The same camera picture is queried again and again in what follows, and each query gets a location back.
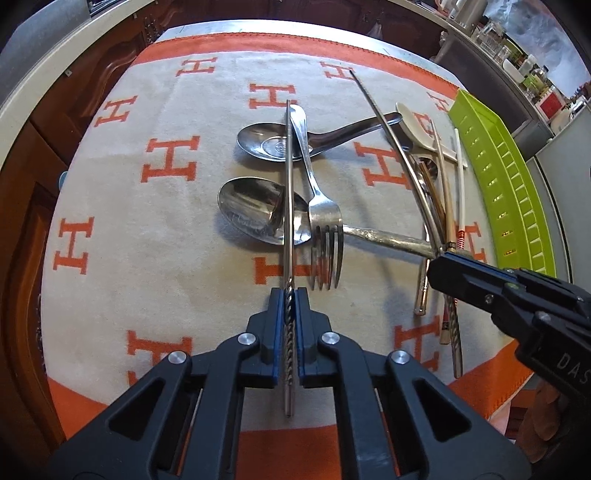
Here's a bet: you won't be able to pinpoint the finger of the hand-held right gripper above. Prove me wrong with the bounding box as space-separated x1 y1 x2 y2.
441 253 520 278
427 256 509 319

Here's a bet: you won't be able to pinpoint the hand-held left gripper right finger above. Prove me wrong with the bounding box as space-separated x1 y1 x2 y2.
297 287 533 480

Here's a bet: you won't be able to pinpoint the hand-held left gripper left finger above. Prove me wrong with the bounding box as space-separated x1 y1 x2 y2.
46 287 284 480

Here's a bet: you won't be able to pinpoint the light brown wooden chopstick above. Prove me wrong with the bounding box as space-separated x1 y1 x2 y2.
429 119 458 346

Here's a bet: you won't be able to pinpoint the thin white chopstick red bands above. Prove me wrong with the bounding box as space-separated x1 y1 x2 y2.
453 128 468 254

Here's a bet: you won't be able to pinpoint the green plastic utensil tray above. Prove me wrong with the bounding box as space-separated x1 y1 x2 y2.
449 89 557 278

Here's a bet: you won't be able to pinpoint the steel fork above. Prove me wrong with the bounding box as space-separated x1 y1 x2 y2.
288 104 345 291

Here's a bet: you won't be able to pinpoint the twisted metal chopstick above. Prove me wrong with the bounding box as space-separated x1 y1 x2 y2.
349 69 464 379
281 99 296 418

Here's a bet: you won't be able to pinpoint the large steel spoon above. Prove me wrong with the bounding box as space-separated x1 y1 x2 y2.
217 176 444 259

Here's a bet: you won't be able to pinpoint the steel soup spoon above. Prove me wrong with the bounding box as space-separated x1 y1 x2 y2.
237 112 402 162

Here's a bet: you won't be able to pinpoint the person's right hand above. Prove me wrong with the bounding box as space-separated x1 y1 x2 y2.
519 383 575 464

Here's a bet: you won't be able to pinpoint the small steel spoon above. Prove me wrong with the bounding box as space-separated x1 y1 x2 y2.
413 157 439 316

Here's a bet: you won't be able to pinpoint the grey refrigerator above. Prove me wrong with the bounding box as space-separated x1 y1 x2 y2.
526 92 591 287

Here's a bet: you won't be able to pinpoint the orange and grey printed blanket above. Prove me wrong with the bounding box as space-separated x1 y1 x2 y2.
39 32 532 480

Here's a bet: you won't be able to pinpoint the white ceramic spoon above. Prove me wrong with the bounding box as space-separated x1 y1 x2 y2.
396 102 468 168

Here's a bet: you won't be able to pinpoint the red box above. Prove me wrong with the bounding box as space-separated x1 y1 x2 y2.
538 90 565 120

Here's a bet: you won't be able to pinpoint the steel splash panel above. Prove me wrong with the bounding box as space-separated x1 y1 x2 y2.
0 18 47 88

